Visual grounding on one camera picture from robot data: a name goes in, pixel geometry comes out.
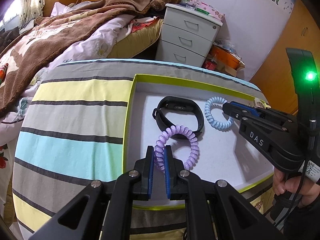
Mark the striped table cloth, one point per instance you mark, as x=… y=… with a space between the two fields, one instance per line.
x=48 y=177

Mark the pink floral box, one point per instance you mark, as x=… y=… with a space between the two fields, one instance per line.
x=204 y=8

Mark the person's right hand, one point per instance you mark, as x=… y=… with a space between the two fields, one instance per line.
x=309 y=190

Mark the green light tracker mount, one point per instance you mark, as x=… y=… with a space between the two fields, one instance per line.
x=306 y=83

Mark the dotted curtain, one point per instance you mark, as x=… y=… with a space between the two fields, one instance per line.
x=30 y=9

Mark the floral white quilt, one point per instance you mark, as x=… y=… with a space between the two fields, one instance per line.
x=82 y=50

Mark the translucent pink hair claw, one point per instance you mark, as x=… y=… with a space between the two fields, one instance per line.
x=261 y=104

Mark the grey drawer nightstand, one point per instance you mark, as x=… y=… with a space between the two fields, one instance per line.
x=186 y=36

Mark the orange storage box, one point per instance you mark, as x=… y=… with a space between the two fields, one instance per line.
x=223 y=59

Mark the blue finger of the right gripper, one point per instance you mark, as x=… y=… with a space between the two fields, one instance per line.
x=234 y=109
x=253 y=111

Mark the lime green tray box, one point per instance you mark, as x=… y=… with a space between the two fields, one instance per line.
x=223 y=155

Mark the yellow pillow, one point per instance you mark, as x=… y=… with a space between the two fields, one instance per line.
x=137 y=42

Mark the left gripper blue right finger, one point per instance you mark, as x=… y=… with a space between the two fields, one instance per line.
x=174 y=185

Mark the black fitness band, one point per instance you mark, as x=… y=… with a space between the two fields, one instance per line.
x=180 y=106

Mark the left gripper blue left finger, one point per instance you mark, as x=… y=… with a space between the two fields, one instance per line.
x=145 y=167

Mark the brown fleece blanket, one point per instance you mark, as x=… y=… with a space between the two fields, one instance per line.
x=51 y=36

